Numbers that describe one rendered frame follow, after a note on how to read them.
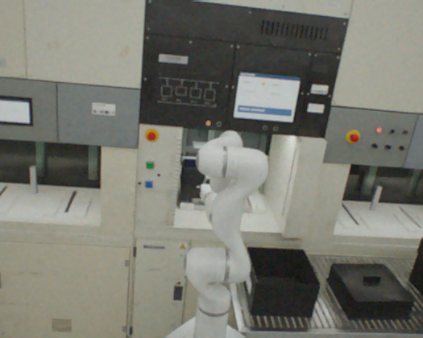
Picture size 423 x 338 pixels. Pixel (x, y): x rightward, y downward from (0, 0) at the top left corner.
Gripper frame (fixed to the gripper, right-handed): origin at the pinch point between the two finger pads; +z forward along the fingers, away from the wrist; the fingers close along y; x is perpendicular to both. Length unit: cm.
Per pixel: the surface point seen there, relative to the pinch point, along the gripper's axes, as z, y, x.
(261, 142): 98, 45, -11
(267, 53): 14, 20, 58
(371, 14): 15, 64, 80
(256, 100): 13.8, 18.5, 37.2
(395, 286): -29, 86, -33
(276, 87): 14, 27, 44
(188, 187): 34.1, -6.6, -18.0
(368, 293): -34, 70, -33
